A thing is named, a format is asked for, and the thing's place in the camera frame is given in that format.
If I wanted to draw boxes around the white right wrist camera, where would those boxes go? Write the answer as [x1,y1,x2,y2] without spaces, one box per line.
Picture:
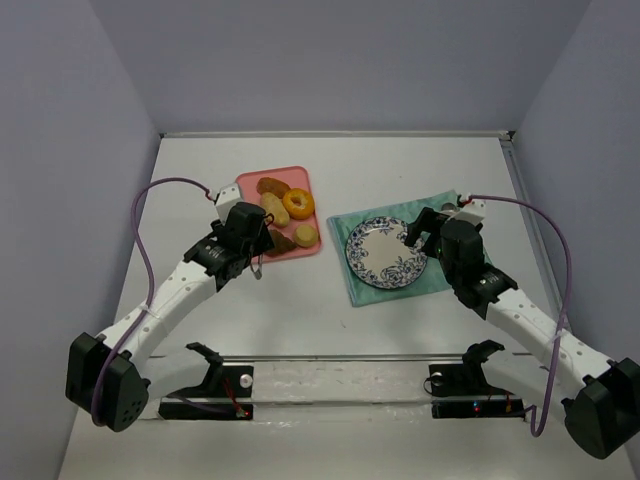
[451,198,486,227]

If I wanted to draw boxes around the green cloth placemat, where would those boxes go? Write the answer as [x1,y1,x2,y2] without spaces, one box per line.
[326,188,496,308]

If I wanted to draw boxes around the small round yellow muffin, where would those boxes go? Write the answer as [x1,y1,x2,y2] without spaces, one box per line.
[293,224,319,248]

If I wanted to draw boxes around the blue floral plate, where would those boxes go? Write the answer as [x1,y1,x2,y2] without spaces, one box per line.
[345,216,427,290]

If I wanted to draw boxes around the brown croissant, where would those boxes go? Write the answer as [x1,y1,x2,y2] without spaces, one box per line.
[265,229,298,258]

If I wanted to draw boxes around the dark orange oblong bread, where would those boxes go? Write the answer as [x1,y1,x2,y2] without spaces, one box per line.
[256,177,291,199]

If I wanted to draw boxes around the purple cable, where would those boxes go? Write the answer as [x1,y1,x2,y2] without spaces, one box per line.
[92,176,211,427]
[462,193,572,438]

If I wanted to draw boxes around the orange donut bread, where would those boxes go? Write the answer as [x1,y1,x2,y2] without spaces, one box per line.
[282,188,315,220]

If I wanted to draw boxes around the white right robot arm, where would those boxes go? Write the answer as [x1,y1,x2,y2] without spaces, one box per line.
[404,198,639,459]

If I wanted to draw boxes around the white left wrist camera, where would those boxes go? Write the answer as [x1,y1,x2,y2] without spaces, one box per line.
[214,183,243,223]

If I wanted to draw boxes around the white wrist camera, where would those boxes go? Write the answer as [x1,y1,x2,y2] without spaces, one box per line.
[451,198,486,227]
[214,183,243,223]

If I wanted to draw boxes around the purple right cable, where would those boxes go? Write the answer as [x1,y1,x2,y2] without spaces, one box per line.
[462,193,572,438]

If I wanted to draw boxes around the metal tongs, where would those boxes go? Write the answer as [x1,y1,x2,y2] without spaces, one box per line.
[249,213,275,280]

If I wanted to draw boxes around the pale yellow oval bread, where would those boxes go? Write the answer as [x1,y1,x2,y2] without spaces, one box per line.
[260,192,290,228]

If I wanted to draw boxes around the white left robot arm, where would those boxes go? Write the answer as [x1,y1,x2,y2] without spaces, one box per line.
[65,202,273,432]

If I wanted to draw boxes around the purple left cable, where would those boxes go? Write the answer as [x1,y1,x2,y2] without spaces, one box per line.
[92,176,211,427]

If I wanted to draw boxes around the pink plastic tray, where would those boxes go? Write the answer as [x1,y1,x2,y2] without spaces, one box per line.
[236,166,322,263]

